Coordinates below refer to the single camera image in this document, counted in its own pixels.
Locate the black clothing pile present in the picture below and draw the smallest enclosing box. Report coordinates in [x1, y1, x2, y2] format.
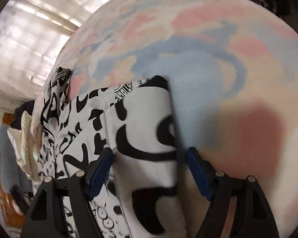
[11, 100, 35, 130]

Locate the pastel patterned bed blanket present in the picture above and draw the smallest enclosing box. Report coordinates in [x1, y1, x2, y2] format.
[56, 0, 298, 237]

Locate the white black graffiti print jacket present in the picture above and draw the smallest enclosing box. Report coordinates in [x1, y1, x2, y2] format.
[37, 68, 187, 237]

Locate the cream puffer jacket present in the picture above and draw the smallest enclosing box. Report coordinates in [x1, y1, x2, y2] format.
[7, 112, 42, 182]

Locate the blue grey pillow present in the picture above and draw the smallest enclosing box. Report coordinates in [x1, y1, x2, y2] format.
[0, 124, 33, 193]

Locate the white patterned window curtain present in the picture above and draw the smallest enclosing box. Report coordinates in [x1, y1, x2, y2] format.
[0, 0, 109, 99]

